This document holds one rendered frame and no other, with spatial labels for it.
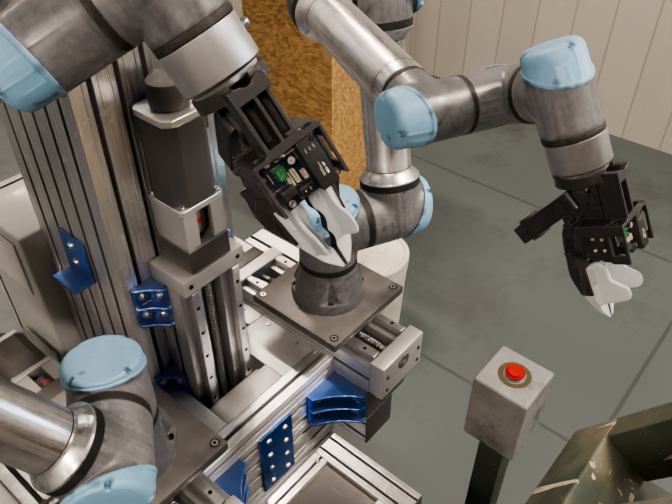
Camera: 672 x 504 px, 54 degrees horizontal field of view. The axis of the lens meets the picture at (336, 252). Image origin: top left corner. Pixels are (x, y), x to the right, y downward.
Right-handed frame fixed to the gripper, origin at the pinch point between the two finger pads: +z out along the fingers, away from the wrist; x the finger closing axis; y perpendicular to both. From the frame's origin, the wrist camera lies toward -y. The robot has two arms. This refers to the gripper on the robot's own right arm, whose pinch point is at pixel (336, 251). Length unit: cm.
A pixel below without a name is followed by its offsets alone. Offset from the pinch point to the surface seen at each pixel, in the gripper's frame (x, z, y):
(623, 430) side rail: 31, 75, -21
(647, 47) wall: 250, 124, -215
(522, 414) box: 20, 69, -34
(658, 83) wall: 247, 144, -212
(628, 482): 26, 83, -19
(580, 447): 25, 79, -28
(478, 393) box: 17, 65, -43
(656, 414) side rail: 36, 73, -17
